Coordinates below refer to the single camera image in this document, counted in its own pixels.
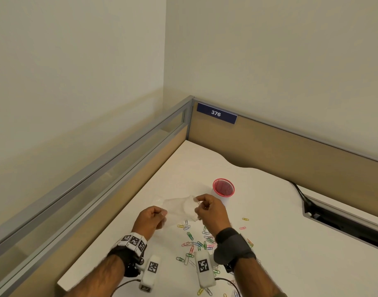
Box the black power cable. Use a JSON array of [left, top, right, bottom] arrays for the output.
[[287, 180, 313, 211]]

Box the grey framed glass partition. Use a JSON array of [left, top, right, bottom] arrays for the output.
[[0, 95, 195, 297]]

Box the person's right hand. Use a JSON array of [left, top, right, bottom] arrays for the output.
[[194, 194, 232, 238]]

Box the person's left forearm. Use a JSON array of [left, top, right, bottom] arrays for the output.
[[62, 252, 128, 297]]

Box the black right camera cable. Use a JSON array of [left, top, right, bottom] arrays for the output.
[[214, 276, 242, 297]]

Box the person's left hand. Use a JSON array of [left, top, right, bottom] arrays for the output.
[[132, 206, 168, 244]]

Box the black left camera cable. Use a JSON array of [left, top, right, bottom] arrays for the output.
[[113, 276, 143, 297]]

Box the black camera cable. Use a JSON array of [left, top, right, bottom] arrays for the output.
[[214, 276, 242, 297], [113, 276, 143, 297]]

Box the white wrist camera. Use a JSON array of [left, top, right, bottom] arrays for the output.
[[139, 255, 162, 291], [195, 250, 217, 289]]

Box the beige partition panel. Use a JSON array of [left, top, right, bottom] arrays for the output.
[[187, 99, 378, 220]]

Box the black right wrist strap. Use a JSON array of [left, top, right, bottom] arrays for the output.
[[213, 227, 257, 273]]

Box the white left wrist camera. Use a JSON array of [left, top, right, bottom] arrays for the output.
[[139, 255, 162, 291]]

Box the white left marker band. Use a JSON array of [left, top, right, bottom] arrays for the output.
[[120, 232, 148, 254]]

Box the person's right forearm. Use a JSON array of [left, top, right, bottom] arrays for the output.
[[232, 258, 287, 297]]

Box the pile of colourful paper clips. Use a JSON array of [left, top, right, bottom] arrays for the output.
[[175, 217, 261, 297]]

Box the black wrist strap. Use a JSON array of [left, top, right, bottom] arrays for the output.
[[213, 227, 257, 273], [108, 244, 146, 277]]

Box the blue number sign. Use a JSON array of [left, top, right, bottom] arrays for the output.
[[196, 102, 238, 125]]

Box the grey desk cable slot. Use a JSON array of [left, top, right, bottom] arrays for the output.
[[302, 186, 378, 252]]

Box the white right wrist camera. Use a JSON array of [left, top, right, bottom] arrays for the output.
[[195, 250, 217, 289]]

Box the black left wrist strap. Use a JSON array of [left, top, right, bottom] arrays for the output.
[[108, 244, 146, 277]]

